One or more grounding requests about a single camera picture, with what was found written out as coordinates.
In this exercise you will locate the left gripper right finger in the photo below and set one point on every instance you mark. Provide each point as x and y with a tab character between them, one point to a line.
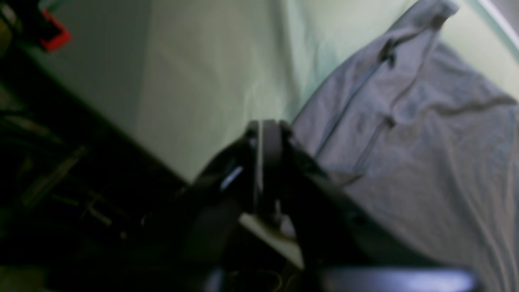
343	248

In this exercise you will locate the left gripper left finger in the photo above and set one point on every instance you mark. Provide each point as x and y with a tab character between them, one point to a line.
209	212

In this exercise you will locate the grey t-shirt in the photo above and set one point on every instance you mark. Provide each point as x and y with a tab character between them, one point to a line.
426	144

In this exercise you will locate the light green table cloth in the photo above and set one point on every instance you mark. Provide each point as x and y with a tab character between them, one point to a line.
183	77

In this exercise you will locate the red clamp at left corner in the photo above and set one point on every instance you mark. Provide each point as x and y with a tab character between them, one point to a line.
55	35

